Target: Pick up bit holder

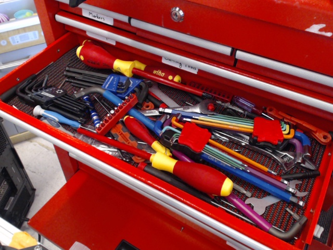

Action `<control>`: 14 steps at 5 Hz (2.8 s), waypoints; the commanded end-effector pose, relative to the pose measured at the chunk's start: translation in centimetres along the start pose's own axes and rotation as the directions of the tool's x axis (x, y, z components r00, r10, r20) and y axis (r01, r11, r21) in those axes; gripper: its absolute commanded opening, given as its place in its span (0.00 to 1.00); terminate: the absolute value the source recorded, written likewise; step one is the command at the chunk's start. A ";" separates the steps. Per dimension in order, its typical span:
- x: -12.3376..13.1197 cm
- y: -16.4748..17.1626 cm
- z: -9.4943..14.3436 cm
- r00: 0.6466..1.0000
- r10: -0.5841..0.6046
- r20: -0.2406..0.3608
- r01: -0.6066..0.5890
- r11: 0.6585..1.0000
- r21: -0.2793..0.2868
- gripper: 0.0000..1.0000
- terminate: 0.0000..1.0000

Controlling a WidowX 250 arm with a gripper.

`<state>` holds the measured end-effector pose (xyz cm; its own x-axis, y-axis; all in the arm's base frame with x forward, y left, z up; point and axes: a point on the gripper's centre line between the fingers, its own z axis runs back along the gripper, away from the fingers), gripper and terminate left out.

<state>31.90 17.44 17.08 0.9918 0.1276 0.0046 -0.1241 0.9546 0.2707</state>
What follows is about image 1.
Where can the red bit holder strip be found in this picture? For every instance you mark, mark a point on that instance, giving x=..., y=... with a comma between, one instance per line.
x=110, y=121

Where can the blue hex key holder set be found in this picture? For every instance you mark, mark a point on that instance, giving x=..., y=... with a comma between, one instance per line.
x=121, y=86

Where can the rainbow hex key set left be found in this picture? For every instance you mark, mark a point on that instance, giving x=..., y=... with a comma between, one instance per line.
x=195, y=141

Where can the rainbow hex key set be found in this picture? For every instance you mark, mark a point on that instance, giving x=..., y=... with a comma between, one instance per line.
x=195, y=141
x=262, y=131

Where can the small red yellow screwdriver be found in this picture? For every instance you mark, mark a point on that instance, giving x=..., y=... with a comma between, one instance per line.
x=138, y=129

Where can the silver combination wrench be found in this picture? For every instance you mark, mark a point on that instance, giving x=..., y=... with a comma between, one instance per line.
x=206, y=107

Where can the large red yellow screwdriver front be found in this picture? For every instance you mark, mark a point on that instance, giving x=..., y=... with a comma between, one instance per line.
x=199, y=176

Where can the large red yellow screwdriver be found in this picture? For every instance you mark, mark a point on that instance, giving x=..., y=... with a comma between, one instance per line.
x=199, y=176
x=97, y=57

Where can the white cutting tools label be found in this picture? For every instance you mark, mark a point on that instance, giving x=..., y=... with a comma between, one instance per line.
x=189, y=67

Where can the large red yellow screwdriver back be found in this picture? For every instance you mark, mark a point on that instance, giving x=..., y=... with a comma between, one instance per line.
x=97, y=57

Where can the blue silver knurled tool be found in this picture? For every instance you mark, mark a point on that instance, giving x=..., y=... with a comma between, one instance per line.
x=93, y=113

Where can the black red drawer liner mat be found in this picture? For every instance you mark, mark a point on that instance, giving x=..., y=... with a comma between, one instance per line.
x=275, y=211

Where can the open red tool drawer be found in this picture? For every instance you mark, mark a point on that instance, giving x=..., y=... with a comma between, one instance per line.
x=308, y=100

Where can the black long hex keys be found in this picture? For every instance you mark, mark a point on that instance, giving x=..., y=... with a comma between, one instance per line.
x=84, y=77

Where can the rainbow hex key set right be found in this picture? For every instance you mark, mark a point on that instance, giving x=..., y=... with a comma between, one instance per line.
x=262, y=131

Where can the round silver chest lock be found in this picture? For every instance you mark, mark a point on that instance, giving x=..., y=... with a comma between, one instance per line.
x=177, y=14

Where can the white markers label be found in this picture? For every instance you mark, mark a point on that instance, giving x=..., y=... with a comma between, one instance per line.
x=97, y=16

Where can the flat silver spanner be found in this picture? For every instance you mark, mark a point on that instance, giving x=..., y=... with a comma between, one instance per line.
x=260, y=204

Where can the silver adjustable wrench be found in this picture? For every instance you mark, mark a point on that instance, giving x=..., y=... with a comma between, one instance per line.
x=286, y=159

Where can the black torx key set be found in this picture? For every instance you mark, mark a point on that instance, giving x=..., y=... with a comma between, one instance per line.
x=52, y=98

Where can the red metal tool chest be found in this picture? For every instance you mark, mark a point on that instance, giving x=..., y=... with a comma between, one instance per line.
x=291, y=37

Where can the black pen tool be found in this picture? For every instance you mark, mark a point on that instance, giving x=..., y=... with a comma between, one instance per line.
x=301, y=175

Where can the orange plastic tool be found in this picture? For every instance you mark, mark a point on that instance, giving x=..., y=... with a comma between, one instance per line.
x=317, y=133

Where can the large purple hex key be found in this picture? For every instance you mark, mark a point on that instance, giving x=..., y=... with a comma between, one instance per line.
x=247, y=210

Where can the black computer case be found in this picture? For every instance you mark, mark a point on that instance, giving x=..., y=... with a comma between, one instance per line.
x=17, y=191

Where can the cardboard box with label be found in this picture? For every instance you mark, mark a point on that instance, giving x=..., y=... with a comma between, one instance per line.
x=15, y=39

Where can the yellow object bottom left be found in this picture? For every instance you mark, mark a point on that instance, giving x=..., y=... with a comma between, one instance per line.
x=22, y=240

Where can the long red bit holder rail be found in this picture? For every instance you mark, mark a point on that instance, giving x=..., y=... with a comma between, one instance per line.
x=207, y=92

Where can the purple clear handle screwdriver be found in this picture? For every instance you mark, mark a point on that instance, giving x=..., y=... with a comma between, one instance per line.
x=246, y=105

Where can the blue white handled screwdriver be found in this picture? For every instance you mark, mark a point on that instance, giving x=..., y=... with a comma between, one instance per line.
x=39, y=111

